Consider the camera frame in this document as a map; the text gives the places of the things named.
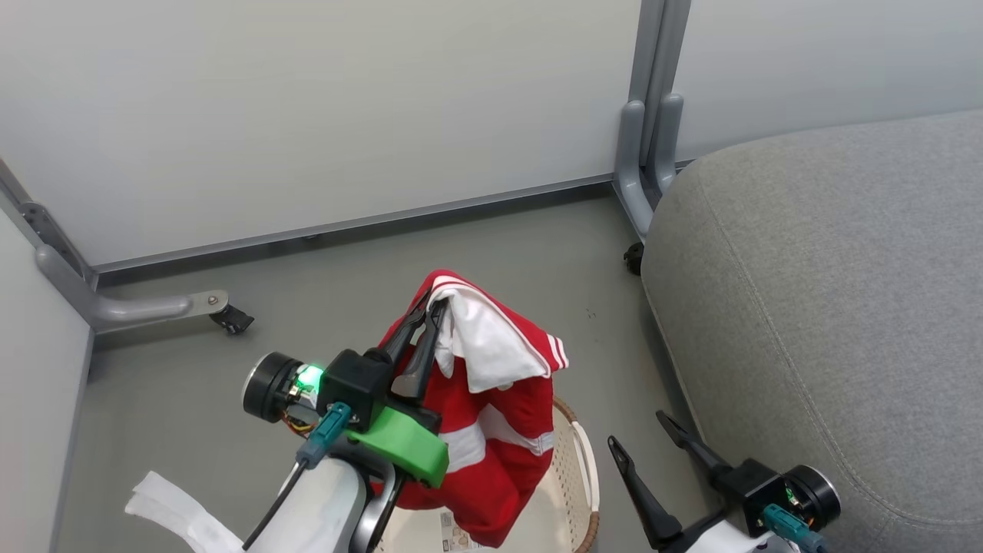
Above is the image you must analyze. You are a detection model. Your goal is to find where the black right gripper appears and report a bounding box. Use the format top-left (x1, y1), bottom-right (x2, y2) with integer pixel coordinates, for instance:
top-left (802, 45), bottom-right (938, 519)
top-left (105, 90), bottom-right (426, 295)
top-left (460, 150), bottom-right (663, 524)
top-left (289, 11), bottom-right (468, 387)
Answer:
top-left (607, 410), bottom-right (842, 551)

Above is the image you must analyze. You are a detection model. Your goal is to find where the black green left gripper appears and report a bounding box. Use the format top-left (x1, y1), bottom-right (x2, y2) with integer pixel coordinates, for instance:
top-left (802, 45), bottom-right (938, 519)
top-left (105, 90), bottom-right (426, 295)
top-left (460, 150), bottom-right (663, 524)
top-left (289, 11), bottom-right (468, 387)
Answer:
top-left (242, 293), bottom-right (451, 489)

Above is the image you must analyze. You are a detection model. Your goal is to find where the red and white garment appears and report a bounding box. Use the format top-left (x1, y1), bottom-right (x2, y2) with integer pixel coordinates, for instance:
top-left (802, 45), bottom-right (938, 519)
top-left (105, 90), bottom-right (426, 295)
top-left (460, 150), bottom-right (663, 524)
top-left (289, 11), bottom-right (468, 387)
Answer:
top-left (372, 269), bottom-right (570, 548)

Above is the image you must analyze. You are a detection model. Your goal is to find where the cream woven laundry basket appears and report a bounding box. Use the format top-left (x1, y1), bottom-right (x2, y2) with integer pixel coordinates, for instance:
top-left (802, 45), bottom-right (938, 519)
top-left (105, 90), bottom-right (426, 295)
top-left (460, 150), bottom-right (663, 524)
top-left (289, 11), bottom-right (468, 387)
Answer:
top-left (375, 396), bottom-right (601, 553)

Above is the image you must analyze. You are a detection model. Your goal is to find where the printed paper label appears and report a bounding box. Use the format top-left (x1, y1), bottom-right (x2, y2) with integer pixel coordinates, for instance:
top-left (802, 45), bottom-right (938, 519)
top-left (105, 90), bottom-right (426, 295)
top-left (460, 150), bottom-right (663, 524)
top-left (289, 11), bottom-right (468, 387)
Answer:
top-left (440, 510), bottom-right (478, 551)

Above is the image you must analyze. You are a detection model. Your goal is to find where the grey fabric sofa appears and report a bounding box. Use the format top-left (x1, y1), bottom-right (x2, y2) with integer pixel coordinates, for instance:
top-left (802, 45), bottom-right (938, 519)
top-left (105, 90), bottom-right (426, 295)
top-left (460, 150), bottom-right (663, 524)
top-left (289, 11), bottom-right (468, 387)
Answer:
top-left (640, 108), bottom-right (983, 553)

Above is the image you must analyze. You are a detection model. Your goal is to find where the white cloth strip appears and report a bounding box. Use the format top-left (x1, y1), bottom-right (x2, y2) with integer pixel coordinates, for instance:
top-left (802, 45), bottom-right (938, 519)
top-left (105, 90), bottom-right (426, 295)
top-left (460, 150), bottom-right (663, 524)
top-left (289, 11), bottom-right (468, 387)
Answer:
top-left (124, 470), bottom-right (248, 553)

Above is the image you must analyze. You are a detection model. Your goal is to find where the grey partition leg with plate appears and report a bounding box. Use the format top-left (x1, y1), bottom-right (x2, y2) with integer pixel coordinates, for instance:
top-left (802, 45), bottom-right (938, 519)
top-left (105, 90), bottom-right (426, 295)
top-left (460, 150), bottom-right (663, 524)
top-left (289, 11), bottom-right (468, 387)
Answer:
top-left (0, 157), bottom-right (230, 336)

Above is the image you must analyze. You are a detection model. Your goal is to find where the black cable with teal plug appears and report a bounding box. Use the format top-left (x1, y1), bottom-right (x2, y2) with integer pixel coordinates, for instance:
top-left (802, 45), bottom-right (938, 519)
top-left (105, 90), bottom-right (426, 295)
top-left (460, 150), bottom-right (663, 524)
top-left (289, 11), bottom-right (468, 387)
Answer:
top-left (242, 402), bottom-right (354, 552)
top-left (760, 503), bottom-right (832, 553)

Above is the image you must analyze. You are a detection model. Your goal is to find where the grey partition post with foot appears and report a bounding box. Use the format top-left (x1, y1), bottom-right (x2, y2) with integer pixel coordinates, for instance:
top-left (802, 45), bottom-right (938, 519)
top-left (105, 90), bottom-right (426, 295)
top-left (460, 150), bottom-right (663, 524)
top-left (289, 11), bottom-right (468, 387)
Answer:
top-left (614, 0), bottom-right (692, 240)

